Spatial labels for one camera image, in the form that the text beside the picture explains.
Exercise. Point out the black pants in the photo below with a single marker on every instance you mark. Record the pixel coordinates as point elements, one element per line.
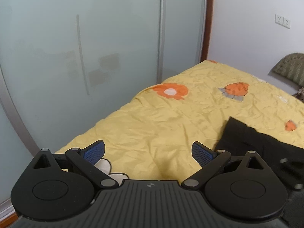
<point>249,140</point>

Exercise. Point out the olive padded headboard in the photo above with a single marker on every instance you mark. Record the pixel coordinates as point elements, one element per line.
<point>291,67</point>

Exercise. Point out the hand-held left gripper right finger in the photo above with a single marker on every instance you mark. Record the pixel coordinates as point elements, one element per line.
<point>201,154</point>

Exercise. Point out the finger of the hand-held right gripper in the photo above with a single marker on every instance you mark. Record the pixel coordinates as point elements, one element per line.
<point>290,173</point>

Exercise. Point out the brown wooden door frame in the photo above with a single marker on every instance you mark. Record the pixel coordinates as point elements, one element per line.
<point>209,21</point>

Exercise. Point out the yellow flowered blanket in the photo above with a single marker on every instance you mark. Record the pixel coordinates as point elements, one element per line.
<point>154,123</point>

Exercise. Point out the white wall socket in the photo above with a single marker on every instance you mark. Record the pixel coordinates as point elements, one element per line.
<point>279,19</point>
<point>287,23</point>

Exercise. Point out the patterned pillow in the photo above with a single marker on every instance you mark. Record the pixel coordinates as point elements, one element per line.
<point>300,93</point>

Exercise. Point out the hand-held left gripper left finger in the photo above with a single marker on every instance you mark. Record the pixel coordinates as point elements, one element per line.
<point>94,151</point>

